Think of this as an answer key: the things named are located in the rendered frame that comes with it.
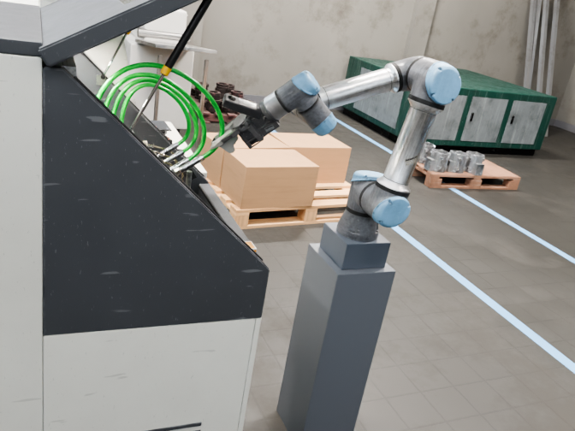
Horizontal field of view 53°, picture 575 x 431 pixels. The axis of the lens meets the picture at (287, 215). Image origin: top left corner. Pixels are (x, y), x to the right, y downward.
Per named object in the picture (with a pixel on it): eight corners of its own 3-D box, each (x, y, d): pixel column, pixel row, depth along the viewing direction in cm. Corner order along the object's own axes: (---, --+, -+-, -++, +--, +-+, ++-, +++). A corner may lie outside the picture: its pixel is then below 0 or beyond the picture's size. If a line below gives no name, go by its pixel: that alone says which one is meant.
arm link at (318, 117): (328, 113, 177) (307, 87, 171) (343, 123, 167) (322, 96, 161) (309, 131, 177) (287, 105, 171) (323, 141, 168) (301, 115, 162)
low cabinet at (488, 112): (452, 120, 946) (465, 68, 914) (539, 157, 788) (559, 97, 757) (337, 111, 855) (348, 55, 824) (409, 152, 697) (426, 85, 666)
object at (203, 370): (228, 515, 195) (262, 318, 165) (43, 557, 172) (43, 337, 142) (184, 380, 254) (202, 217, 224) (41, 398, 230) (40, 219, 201)
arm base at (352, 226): (364, 222, 216) (370, 198, 212) (385, 240, 204) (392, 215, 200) (328, 223, 210) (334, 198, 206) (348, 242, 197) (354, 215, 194)
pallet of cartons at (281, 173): (323, 181, 540) (332, 133, 522) (377, 221, 469) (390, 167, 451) (190, 184, 478) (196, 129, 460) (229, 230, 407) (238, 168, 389)
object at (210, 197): (257, 310, 169) (265, 262, 163) (243, 311, 167) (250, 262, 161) (204, 221, 220) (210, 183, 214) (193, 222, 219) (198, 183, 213)
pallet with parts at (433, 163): (432, 190, 572) (441, 156, 559) (387, 162, 639) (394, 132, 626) (519, 190, 623) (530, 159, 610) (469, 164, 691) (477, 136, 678)
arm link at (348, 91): (417, 47, 190) (281, 86, 180) (436, 52, 181) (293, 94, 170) (420, 80, 196) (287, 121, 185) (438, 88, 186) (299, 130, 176)
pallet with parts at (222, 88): (232, 103, 786) (235, 76, 772) (260, 126, 695) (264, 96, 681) (180, 100, 756) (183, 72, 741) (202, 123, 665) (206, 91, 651)
